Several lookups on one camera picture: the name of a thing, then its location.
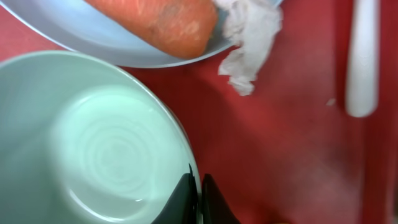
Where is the green bowl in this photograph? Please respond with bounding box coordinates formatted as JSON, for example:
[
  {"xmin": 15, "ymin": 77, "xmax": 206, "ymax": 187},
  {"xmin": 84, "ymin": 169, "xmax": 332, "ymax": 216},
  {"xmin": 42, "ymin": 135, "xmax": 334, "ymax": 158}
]
[{"xmin": 1, "ymin": 50, "xmax": 203, "ymax": 224}]

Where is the white plastic spoon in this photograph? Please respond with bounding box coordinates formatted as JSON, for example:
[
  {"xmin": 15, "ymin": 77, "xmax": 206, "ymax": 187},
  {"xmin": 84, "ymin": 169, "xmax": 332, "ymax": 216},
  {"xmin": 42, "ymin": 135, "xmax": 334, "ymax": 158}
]
[{"xmin": 345, "ymin": 0, "xmax": 380, "ymax": 118}]

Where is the orange carrot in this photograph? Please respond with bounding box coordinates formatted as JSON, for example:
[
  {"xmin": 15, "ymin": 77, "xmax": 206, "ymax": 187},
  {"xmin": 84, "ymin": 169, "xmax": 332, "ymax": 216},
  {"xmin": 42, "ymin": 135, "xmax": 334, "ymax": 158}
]
[{"xmin": 86, "ymin": 0, "xmax": 218, "ymax": 59}]

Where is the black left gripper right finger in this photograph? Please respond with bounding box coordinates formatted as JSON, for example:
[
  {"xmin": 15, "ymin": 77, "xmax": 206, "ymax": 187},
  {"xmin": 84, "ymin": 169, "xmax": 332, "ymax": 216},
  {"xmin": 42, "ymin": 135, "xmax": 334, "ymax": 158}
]
[{"xmin": 202, "ymin": 174, "xmax": 241, "ymax": 224}]

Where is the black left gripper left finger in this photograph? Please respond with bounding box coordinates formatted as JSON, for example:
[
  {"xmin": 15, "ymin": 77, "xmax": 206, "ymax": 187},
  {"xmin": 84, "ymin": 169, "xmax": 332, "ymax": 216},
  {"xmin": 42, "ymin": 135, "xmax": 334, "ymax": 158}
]
[{"xmin": 152, "ymin": 166, "xmax": 198, "ymax": 224}]

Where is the red serving tray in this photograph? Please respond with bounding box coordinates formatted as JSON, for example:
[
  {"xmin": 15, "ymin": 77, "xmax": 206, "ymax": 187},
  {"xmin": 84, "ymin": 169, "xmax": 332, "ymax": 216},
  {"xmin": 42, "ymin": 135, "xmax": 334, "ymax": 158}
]
[{"xmin": 1, "ymin": 1, "xmax": 397, "ymax": 224}]

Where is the white napkin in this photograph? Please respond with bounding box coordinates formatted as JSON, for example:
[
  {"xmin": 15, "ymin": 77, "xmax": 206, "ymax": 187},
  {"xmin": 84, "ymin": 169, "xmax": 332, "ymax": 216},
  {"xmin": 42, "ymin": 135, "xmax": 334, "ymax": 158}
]
[{"xmin": 214, "ymin": 0, "xmax": 283, "ymax": 96}]

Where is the light blue plate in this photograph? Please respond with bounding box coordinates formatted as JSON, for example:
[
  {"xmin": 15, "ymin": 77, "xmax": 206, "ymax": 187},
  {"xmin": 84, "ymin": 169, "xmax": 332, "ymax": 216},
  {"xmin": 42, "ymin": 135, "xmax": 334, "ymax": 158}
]
[{"xmin": 2, "ymin": 0, "xmax": 233, "ymax": 68}]

